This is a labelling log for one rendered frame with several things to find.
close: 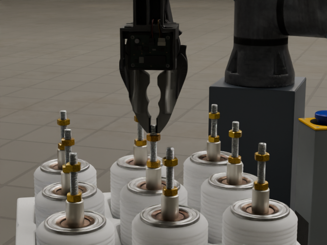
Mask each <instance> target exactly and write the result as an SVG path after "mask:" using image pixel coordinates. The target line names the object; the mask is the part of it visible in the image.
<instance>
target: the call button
mask: <svg viewBox="0 0 327 245"><path fill-rule="evenodd" d="M315 118H316V119H317V122H318V123H323V124H327V110H320V111H317V112H315Z"/></svg>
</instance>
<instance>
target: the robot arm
mask: <svg viewBox="0 0 327 245"><path fill-rule="evenodd" d="M234 1H235V10H234V46H233V49H232V52H231V55H230V58H229V61H228V64H227V67H226V70H225V82H226V83H228V84H230V85H234V86H240V87H249V88H279V87H286V86H290V85H293V84H294V83H295V72H294V68H293V64H292V61H291V56H290V53H289V49H288V37H289V35H290V36H304V37H318V38H326V39H327V0H234ZM181 34H182V31H181V30H180V29H179V23H176V22H173V17H172V13H171V8H170V2H169V0H133V22H131V23H126V24H125V25H124V26H122V27H121V28H120V61H119V70H120V75H121V77H122V79H123V81H124V84H125V86H126V88H127V90H128V94H129V100H130V103H131V105H132V109H133V112H134V113H135V115H136V118H137V120H138V122H139V123H140V125H141V126H142V128H143V129H144V130H145V131H146V133H150V126H151V115H150V113H149V111H148V104H149V99H148V96H147V87H148V85H149V84H150V74H149V73H148V72H146V71H145V70H163V71H162V72H161V73H160V74H159V75H158V77H157V85H158V87H159V89H160V92H161V97H160V100H159V102H158V106H159V109H160V112H159V115H158V116H157V118H156V133H160V132H161V131H162V130H163V129H164V127H165V126H166V125H167V123H168V121H169V119H170V117H171V114H172V112H173V109H174V107H175V104H176V102H177V99H178V96H179V94H180V91H181V89H182V86H183V84H184V81H185V79H186V75H187V71H188V61H187V56H186V47H187V46H186V45H181V42H180V38H179V36H180V35H181ZM125 39H127V42H126V44H125Z"/></svg>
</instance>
